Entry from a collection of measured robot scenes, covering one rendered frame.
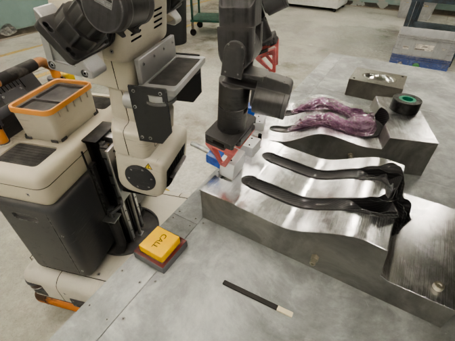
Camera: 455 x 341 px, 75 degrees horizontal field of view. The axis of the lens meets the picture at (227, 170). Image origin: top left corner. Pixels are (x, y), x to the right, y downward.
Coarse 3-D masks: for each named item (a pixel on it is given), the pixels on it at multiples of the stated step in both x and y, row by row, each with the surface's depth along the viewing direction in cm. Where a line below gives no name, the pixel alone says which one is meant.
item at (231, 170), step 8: (192, 144) 70; (208, 152) 67; (240, 152) 66; (208, 160) 68; (216, 160) 66; (224, 160) 64; (232, 160) 64; (240, 160) 66; (224, 168) 66; (232, 168) 64; (240, 168) 69; (224, 176) 68; (232, 176) 66
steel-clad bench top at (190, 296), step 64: (320, 64) 150; (384, 64) 150; (448, 128) 102; (448, 192) 77; (192, 256) 62; (256, 256) 62; (128, 320) 52; (192, 320) 52; (256, 320) 52; (320, 320) 52; (384, 320) 52; (448, 320) 52
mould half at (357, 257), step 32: (256, 160) 73; (320, 160) 74; (352, 160) 70; (384, 160) 66; (224, 192) 64; (256, 192) 65; (320, 192) 64; (352, 192) 59; (384, 192) 58; (224, 224) 68; (256, 224) 62; (288, 224) 58; (320, 224) 55; (352, 224) 52; (384, 224) 52; (416, 224) 61; (448, 224) 61; (288, 256) 62; (320, 256) 57; (352, 256) 52; (384, 256) 49; (416, 256) 55; (448, 256) 55; (384, 288) 53; (416, 288) 50; (448, 288) 50
